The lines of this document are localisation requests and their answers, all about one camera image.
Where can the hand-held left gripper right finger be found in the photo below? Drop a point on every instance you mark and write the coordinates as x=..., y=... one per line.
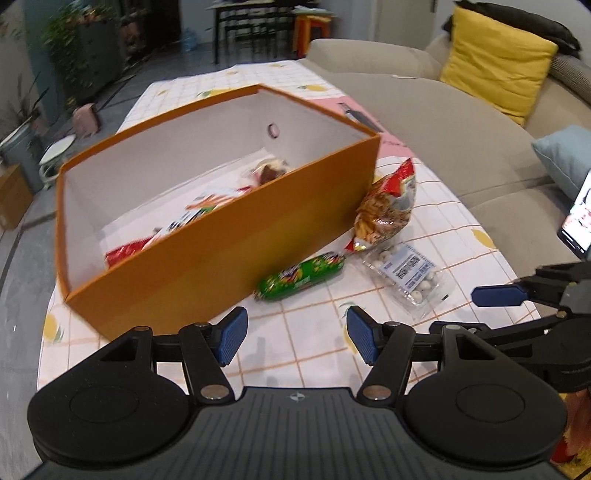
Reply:
x=362, y=334

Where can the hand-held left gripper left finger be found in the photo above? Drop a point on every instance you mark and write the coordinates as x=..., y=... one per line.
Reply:
x=233, y=332

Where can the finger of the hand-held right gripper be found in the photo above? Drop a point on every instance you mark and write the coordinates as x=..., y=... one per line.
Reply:
x=498, y=295
x=526, y=328

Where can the orange cardboard box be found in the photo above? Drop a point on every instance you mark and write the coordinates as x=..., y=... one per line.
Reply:
x=231, y=267

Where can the green sausage packet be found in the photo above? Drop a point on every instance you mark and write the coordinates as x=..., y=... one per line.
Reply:
x=300, y=277

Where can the white and black snack packet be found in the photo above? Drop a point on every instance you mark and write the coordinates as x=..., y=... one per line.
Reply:
x=184, y=221

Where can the red snack packet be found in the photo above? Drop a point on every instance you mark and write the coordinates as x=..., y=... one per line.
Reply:
x=127, y=251

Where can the clear red-top pastry packet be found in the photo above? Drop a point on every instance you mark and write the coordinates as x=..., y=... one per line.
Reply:
x=270, y=170

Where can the person's right forearm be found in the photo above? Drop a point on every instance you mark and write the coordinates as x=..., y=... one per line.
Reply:
x=575, y=424

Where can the clear packet of white balls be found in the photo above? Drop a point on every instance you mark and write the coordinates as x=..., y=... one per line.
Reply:
x=406, y=270

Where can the black tablet with lit screen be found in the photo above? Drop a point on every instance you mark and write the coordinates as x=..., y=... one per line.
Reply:
x=579, y=221

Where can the red-top peanut bag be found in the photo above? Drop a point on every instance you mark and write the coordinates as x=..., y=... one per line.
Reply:
x=383, y=212

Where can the light blue cushion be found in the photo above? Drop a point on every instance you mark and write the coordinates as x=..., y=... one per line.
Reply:
x=565, y=157

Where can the beige sofa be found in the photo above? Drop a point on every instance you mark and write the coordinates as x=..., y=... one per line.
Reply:
x=438, y=120

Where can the yellow cushion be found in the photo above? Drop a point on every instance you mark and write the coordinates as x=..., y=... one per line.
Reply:
x=494, y=64

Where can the grey knit throw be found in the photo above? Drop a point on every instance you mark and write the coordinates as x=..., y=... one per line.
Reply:
x=572, y=76

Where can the white round stool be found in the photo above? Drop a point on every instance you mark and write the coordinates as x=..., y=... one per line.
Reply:
x=57, y=152

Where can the brown cardboard box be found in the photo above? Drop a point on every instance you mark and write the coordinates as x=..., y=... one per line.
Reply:
x=14, y=198

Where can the small pink bin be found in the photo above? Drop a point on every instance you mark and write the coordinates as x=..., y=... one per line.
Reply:
x=87, y=120

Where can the dark cloth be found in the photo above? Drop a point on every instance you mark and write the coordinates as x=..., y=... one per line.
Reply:
x=521, y=21

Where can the clear water bottle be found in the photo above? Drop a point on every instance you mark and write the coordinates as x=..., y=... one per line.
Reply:
x=189, y=40

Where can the orange stool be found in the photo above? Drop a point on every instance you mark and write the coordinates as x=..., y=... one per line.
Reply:
x=311, y=32

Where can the dark cabinet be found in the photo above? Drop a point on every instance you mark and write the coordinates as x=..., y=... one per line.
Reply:
x=104, y=50

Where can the dark dining table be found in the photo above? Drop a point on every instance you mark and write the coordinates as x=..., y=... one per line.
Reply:
x=258, y=14

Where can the tall leafy plant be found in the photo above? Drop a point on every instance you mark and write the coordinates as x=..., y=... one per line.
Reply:
x=64, y=46

